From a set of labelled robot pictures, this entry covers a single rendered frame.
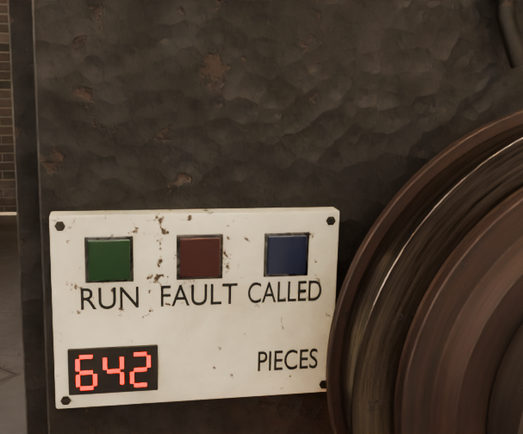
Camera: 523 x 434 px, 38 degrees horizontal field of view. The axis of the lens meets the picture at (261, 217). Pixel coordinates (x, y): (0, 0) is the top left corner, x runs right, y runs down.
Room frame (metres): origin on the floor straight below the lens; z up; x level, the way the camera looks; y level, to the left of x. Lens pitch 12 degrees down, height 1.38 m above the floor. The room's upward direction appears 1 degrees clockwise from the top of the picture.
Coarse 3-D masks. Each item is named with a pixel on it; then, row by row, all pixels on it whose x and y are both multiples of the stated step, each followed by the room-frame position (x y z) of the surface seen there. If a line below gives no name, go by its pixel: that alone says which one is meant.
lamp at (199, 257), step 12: (180, 240) 0.66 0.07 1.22; (192, 240) 0.66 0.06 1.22; (204, 240) 0.66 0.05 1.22; (216, 240) 0.66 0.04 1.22; (180, 252) 0.66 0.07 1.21; (192, 252) 0.66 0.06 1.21; (204, 252) 0.66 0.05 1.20; (216, 252) 0.66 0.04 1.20; (180, 264) 0.66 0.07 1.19; (192, 264) 0.66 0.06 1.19; (204, 264) 0.66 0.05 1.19; (216, 264) 0.66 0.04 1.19; (180, 276) 0.66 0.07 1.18; (192, 276) 0.66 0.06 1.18
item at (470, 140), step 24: (504, 120) 0.65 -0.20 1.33; (456, 144) 0.64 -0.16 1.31; (432, 168) 0.64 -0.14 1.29; (408, 192) 0.63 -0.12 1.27; (384, 216) 0.63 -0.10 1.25; (360, 264) 0.62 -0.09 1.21; (336, 312) 0.62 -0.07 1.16; (336, 336) 0.62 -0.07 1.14; (336, 360) 0.62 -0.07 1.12; (336, 384) 0.62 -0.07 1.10; (336, 408) 0.62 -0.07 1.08; (336, 432) 0.62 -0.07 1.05
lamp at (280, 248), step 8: (272, 240) 0.67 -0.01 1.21; (280, 240) 0.68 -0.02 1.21; (288, 240) 0.68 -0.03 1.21; (296, 240) 0.68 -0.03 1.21; (304, 240) 0.68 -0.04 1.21; (272, 248) 0.67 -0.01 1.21; (280, 248) 0.68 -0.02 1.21; (288, 248) 0.68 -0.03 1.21; (296, 248) 0.68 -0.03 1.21; (304, 248) 0.68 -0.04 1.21; (272, 256) 0.67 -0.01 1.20; (280, 256) 0.68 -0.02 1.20; (288, 256) 0.68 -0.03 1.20; (296, 256) 0.68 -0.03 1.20; (304, 256) 0.68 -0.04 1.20; (272, 264) 0.67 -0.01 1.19; (280, 264) 0.68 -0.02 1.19; (288, 264) 0.68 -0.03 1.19; (296, 264) 0.68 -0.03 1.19; (304, 264) 0.68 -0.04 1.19; (272, 272) 0.67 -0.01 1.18; (280, 272) 0.68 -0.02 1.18; (288, 272) 0.68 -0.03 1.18; (296, 272) 0.68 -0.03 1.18; (304, 272) 0.68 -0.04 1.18
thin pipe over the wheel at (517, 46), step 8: (496, 0) 0.72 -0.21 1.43; (504, 0) 0.72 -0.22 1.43; (512, 0) 0.72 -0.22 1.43; (496, 8) 0.72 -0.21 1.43; (504, 8) 0.72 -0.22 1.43; (512, 8) 0.72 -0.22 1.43; (496, 16) 0.72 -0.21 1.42; (504, 16) 0.72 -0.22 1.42; (512, 16) 0.72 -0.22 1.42; (504, 24) 0.72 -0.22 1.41; (512, 24) 0.72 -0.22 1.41; (504, 32) 0.72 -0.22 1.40; (512, 32) 0.72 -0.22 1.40; (504, 40) 0.72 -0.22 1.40; (512, 40) 0.71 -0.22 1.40; (520, 40) 0.72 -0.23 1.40; (512, 48) 0.71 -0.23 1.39; (520, 48) 0.71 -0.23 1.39; (512, 56) 0.72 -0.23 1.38; (520, 56) 0.71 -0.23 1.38; (512, 64) 0.72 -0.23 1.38; (520, 64) 0.71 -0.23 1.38
